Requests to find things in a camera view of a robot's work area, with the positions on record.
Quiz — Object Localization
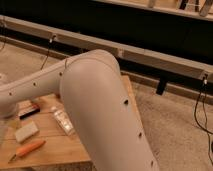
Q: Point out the long metal rail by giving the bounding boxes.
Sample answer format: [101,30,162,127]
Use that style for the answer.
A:
[0,15,213,83]

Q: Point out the black cable right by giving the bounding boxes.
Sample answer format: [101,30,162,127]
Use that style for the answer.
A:
[193,74,213,168]

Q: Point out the clear plastic bottle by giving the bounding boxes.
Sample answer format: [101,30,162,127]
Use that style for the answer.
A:
[51,106,75,135]

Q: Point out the wooden table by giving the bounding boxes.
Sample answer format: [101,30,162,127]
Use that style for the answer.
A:
[0,74,148,170]

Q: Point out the orange carrot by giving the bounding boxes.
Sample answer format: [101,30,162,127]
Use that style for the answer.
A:
[9,140,46,163]

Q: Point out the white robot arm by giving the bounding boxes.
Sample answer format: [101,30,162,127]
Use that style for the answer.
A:
[0,49,160,171]

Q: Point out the white sponge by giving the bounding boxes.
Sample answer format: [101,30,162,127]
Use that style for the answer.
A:
[15,122,39,143]

